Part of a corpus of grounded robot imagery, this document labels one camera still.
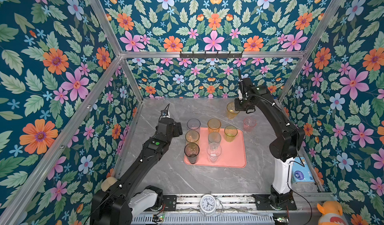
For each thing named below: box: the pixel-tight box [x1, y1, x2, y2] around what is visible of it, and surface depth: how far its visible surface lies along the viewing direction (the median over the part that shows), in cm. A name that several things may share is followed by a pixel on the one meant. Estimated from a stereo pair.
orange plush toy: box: [317, 200, 348, 225], surface depth 68 cm
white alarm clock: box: [199, 194, 221, 216], surface depth 72 cm
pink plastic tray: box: [183, 127, 247, 168], surface depth 91 cm
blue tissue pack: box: [291, 156, 315, 184], surface depth 79 cm
